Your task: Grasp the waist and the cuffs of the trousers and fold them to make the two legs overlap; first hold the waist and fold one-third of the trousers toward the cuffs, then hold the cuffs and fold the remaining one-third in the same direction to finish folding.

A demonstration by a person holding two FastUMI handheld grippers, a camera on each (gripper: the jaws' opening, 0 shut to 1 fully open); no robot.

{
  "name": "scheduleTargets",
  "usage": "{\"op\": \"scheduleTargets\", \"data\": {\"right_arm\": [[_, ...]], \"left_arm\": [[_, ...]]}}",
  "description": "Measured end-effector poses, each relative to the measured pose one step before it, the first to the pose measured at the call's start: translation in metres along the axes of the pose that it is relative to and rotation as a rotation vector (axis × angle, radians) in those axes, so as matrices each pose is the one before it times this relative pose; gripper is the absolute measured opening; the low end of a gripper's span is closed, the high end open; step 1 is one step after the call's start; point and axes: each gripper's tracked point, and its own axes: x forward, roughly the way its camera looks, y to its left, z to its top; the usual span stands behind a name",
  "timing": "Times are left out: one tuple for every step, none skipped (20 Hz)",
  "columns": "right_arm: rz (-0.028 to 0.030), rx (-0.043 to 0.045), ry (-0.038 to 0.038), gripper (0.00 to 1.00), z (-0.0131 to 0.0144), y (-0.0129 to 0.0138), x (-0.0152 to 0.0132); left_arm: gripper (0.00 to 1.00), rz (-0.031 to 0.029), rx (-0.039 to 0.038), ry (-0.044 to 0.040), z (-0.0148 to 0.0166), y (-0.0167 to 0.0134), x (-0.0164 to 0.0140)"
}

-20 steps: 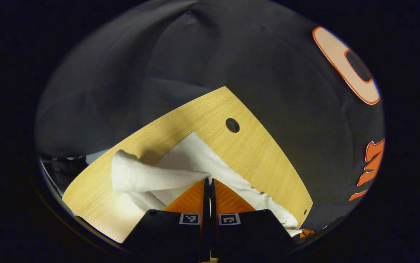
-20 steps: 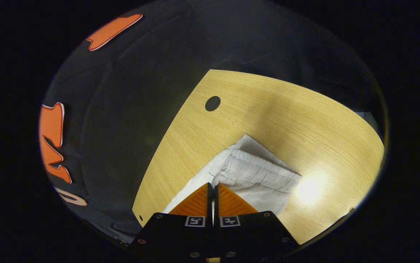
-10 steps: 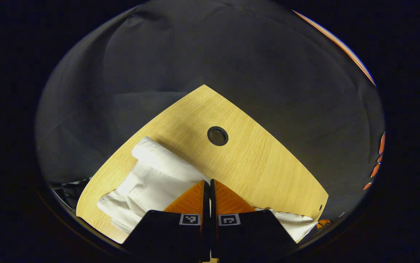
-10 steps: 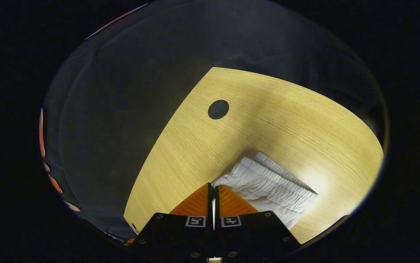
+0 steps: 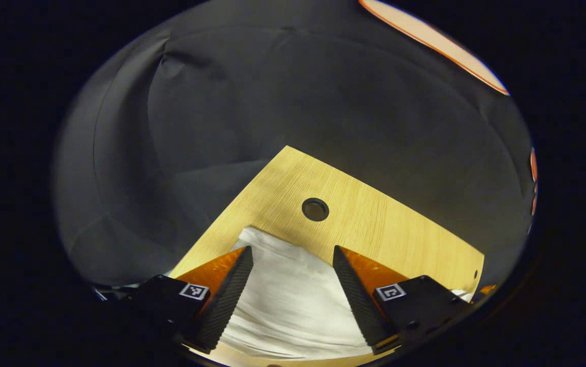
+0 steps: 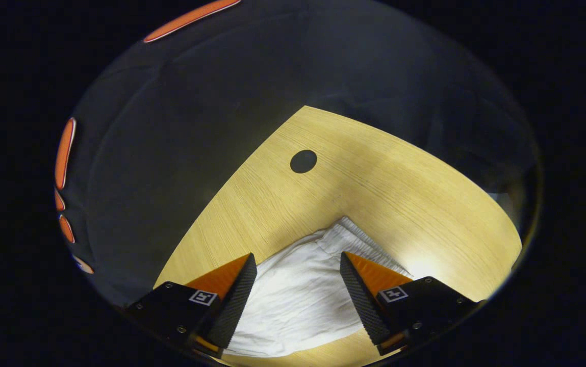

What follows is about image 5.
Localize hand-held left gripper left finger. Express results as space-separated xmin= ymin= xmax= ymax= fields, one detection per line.
xmin=119 ymin=246 xmax=254 ymax=355

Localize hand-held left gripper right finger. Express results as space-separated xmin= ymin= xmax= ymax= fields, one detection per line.
xmin=332 ymin=245 xmax=477 ymax=356

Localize white jeans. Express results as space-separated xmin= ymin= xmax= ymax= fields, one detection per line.
xmin=168 ymin=226 xmax=476 ymax=358

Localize black backdrop cloth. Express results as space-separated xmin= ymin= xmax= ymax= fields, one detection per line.
xmin=53 ymin=0 xmax=538 ymax=286

